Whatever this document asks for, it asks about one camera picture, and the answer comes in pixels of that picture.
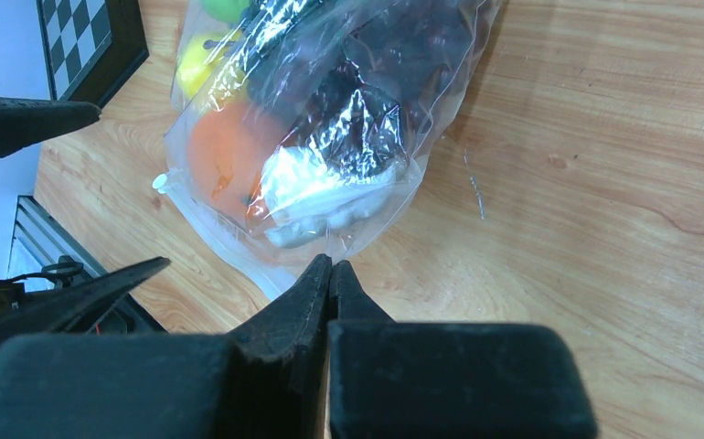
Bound clear zip top bag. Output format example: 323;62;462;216
153;1;501;299

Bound white fake garlic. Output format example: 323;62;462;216
260;146;405;249

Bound black white checkerboard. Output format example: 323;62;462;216
36;0;149;108

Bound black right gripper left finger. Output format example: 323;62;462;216
0;255;333;438

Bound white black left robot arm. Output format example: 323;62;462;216
0;97;170;346

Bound fake green lime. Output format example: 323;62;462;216
201;0;251;23

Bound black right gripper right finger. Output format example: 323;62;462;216
328;262;599;438

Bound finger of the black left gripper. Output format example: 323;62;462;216
0;257;170;345
0;97;101;158

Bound fake orange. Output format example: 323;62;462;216
187;100;287;224

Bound dark purple fake grapes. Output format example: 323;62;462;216
248;1;494;177

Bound fake yellow lemon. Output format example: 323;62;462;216
176;30;248;106

